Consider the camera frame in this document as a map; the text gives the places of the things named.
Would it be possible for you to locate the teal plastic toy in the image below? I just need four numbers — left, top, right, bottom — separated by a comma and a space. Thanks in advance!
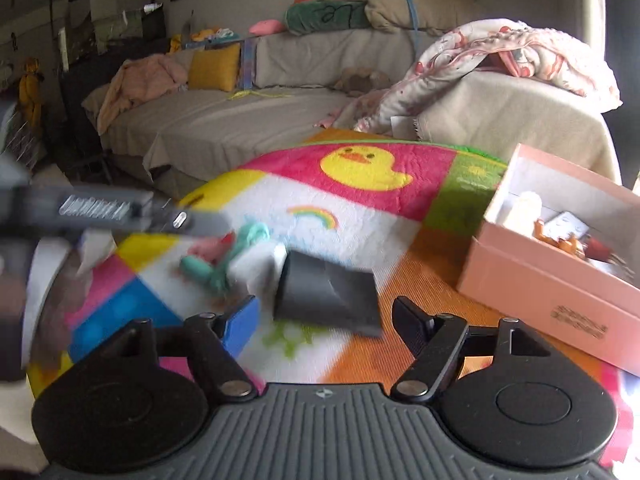
180, 222, 273, 295

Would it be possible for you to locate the beige covered sofa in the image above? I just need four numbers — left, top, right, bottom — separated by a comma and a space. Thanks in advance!
82, 25, 623, 201

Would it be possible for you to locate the peach towel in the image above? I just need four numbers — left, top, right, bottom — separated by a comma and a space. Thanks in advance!
97, 54, 189, 134

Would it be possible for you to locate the colourful play mat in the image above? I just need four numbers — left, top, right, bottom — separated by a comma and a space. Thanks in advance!
27, 130, 640, 471

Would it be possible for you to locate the yellow cushion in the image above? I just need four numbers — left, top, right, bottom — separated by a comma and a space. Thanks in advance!
187, 42, 242, 92

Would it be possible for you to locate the white plastic bottle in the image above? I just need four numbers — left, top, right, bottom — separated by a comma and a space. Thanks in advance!
502, 192, 544, 231

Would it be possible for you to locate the pink plush toy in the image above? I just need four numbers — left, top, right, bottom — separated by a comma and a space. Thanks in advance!
249, 19, 284, 37

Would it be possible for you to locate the beige plush toy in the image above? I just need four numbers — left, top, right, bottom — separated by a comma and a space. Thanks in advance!
334, 67, 394, 97

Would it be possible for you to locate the glass aquarium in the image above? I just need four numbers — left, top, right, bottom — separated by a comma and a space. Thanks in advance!
50, 0, 169, 72

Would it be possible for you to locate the red keychain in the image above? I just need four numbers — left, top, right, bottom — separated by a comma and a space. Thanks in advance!
585, 236, 628, 273

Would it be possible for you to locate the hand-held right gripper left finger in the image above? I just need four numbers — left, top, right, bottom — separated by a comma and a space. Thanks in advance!
107, 295, 259, 404

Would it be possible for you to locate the green plush pillow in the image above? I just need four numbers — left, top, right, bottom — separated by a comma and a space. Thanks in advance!
284, 0, 374, 37

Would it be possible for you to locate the beige pillow with blue strap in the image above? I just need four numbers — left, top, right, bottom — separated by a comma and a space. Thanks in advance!
365, 0, 482, 37

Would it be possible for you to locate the white paper card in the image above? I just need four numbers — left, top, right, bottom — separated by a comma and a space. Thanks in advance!
545, 210, 589, 239

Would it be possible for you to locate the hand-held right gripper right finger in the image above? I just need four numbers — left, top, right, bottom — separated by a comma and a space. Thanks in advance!
390, 296, 557, 404

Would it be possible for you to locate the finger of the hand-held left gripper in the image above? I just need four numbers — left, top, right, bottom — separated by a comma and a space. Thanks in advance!
147, 200, 234, 239

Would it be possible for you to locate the pink cardboard box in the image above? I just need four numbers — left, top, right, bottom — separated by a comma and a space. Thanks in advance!
457, 143, 640, 378

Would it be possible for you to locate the white plastic object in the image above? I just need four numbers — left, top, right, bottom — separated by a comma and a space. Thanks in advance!
235, 244, 289, 292

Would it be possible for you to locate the white labelled package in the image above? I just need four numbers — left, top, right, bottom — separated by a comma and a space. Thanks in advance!
391, 116, 419, 139

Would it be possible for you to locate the yellow plush figure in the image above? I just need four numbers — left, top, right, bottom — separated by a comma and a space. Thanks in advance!
19, 57, 47, 127

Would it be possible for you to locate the striped cushion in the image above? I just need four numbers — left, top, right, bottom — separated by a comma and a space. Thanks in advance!
239, 40, 259, 89

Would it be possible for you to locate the pink printed blanket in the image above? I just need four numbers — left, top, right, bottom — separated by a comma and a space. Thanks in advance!
352, 19, 624, 136

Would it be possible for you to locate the orange squirrel toy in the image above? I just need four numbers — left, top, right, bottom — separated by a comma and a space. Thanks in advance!
532, 220, 587, 261

